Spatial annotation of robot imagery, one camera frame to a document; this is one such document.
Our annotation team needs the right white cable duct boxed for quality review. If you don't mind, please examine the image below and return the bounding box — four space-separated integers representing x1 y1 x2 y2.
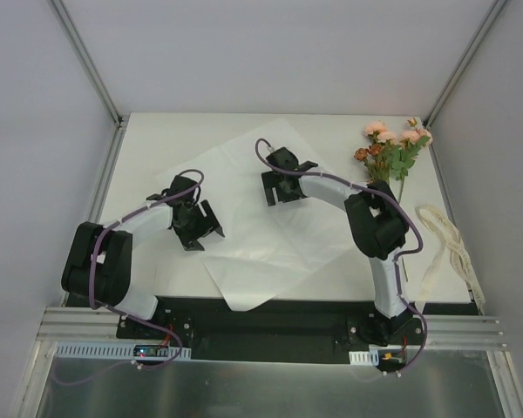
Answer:
349 350 379 367

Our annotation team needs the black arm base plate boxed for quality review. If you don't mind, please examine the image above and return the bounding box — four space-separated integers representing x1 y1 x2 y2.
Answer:
65 294 483 362

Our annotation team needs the aluminium frame post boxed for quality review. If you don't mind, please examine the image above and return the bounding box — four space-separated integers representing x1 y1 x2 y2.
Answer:
50 0 130 127
422 0 511 127

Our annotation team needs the translucent white wrapping paper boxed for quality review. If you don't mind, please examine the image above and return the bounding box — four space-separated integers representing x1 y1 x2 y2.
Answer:
156 118 374 311

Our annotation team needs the right aluminium frame post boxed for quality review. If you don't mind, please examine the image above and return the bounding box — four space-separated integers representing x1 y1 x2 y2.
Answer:
422 0 511 127

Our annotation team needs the aluminium front rail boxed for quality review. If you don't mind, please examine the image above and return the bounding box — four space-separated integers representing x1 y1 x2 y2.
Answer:
37 307 510 351

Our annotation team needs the orange brown flower bunch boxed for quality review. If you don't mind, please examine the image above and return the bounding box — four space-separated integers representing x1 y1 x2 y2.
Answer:
354 144 402 183

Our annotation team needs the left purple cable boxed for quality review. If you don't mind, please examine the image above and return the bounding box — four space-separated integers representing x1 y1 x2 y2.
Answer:
51 170 206 387

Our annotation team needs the left aluminium frame post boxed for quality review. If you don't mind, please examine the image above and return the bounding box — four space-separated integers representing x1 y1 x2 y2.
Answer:
50 0 130 127

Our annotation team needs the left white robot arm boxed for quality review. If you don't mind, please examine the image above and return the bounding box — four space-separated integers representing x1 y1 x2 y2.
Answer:
61 169 224 339

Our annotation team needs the pink rose stem with leaves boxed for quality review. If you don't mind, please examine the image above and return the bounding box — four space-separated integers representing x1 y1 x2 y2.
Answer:
391 118 433 201

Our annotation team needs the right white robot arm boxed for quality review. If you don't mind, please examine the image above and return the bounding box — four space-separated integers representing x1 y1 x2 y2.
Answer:
261 147 413 347

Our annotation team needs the left white cable duct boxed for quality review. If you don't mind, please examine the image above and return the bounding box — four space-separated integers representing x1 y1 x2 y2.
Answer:
56 341 191 362

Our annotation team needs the white cable duct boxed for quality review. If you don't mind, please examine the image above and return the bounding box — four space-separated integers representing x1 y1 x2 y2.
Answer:
56 341 191 362
349 350 379 367

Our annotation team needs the cream printed ribbon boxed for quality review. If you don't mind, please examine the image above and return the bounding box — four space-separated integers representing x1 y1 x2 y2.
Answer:
415 205 486 314

